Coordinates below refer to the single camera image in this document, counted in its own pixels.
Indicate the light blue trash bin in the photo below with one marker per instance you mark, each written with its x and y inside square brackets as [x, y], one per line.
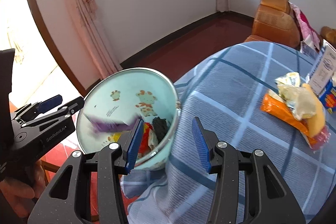
[137, 91]

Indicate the pink floral pillow on armchair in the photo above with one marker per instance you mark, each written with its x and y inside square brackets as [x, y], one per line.
[308, 33]

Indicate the yellow sponge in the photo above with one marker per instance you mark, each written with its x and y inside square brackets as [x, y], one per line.
[316, 123]

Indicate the blue Look juice carton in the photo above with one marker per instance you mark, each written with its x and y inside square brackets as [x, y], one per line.
[328, 95]

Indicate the orange snack wrapper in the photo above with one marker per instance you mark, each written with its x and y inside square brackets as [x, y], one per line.
[281, 111]

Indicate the pale yellow plastic wrapper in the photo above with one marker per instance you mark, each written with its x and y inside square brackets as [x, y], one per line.
[295, 96]

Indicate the person's left hand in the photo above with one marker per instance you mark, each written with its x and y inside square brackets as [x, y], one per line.
[18, 193]

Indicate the blue plaid tablecloth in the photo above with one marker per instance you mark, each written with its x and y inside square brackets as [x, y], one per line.
[225, 92]

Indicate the pink curtain left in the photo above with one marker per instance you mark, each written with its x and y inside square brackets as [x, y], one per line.
[93, 36]

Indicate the pink clear plastic bag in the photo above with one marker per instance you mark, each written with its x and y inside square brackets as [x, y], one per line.
[319, 140]

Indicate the small red wrapper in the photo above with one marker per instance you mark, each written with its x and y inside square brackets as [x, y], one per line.
[149, 140]

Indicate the purple wrapper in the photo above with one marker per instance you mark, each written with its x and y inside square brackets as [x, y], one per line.
[100, 125]

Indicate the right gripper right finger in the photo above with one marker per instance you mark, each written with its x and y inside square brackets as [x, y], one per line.
[268, 199]

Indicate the yellow plastic bag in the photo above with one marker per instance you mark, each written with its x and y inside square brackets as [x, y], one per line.
[114, 137]

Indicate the brown leather armchair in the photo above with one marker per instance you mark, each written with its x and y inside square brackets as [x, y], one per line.
[274, 22]

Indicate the white milk carton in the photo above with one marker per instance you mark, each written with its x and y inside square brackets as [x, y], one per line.
[323, 68]

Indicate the black foam net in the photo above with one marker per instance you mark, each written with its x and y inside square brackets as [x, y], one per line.
[160, 128]

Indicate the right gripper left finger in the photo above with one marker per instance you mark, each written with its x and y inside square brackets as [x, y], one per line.
[67, 198]

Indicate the brown leather sofa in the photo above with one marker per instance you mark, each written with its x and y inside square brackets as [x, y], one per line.
[329, 34]

